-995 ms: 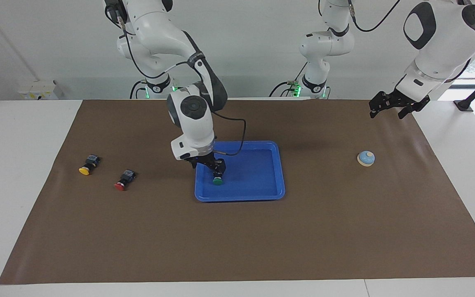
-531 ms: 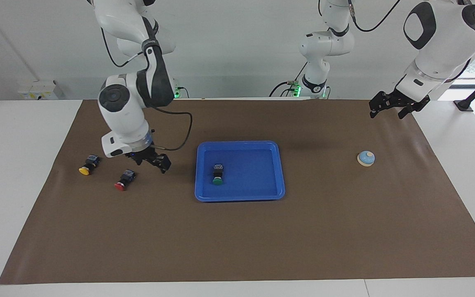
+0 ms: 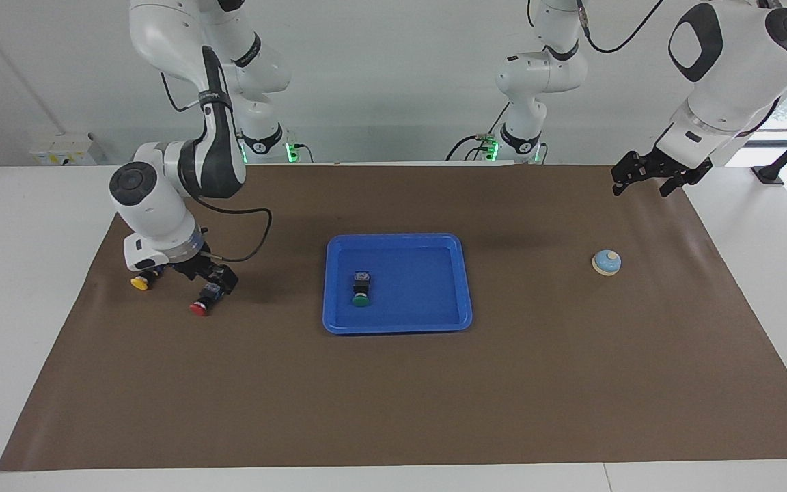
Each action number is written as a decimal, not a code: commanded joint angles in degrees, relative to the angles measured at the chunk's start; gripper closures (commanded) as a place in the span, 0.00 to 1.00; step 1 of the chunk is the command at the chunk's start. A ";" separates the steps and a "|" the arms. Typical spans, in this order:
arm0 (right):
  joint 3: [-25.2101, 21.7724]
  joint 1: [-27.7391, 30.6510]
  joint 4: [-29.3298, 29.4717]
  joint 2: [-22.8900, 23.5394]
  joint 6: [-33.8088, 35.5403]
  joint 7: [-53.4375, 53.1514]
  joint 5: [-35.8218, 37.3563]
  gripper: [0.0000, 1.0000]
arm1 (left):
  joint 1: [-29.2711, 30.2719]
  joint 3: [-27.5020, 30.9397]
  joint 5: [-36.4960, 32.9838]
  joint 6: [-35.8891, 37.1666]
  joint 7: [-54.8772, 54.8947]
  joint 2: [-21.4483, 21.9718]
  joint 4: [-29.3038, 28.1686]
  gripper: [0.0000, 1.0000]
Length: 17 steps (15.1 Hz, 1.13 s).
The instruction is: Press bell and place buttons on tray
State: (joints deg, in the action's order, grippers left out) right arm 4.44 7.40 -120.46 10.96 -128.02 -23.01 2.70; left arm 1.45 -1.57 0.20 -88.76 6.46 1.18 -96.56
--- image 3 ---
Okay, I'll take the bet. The red push button switch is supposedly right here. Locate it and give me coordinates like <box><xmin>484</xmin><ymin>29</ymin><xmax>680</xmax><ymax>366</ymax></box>
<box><xmin>189</xmin><ymin>282</ymin><xmax>225</xmax><ymax>316</ymax></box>

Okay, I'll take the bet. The light blue call bell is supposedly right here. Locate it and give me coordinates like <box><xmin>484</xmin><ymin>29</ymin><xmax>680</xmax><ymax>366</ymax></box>
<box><xmin>592</xmin><ymin>249</ymin><xmax>622</xmax><ymax>277</ymax></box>

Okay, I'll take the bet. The green push button switch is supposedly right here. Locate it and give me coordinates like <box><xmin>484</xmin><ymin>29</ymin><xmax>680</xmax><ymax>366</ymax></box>
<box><xmin>351</xmin><ymin>271</ymin><xmax>372</xmax><ymax>308</ymax></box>

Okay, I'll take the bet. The blue plastic tray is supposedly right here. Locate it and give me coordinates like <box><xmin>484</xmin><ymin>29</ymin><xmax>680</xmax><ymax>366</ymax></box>
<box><xmin>322</xmin><ymin>233</ymin><xmax>473</xmax><ymax>335</ymax></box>

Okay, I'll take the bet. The brown table mat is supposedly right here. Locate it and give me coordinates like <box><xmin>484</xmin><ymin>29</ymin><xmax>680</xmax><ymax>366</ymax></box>
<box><xmin>0</xmin><ymin>164</ymin><xmax>787</xmax><ymax>472</ymax></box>

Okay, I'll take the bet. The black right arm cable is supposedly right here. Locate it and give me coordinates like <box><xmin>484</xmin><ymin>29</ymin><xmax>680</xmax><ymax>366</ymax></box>
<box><xmin>161</xmin><ymin>44</ymin><xmax>273</xmax><ymax>264</ymax></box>

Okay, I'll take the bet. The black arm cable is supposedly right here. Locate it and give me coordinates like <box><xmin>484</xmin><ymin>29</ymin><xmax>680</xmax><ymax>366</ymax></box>
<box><xmin>161</xmin><ymin>44</ymin><xmax>273</xmax><ymax>264</ymax></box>
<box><xmin>575</xmin><ymin>0</ymin><xmax>667</xmax><ymax>54</ymax></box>

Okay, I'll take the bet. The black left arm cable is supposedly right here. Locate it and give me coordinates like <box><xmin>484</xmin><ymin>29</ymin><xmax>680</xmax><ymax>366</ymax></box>
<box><xmin>575</xmin><ymin>0</ymin><xmax>667</xmax><ymax>54</ymax></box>

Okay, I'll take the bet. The black left base cable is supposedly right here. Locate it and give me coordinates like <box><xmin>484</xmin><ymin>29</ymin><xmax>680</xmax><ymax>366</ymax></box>
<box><xmin>445</xmin><ymin>102</ymin><xmax>510</xmax><ymax>162</ymax></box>

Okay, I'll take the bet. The white wall outlet box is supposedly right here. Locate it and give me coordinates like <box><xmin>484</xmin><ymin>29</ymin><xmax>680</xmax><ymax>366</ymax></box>
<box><xmin>30</xmin><ymin>133</ymin><xmax>97</xmax><ymax>166</ymax></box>

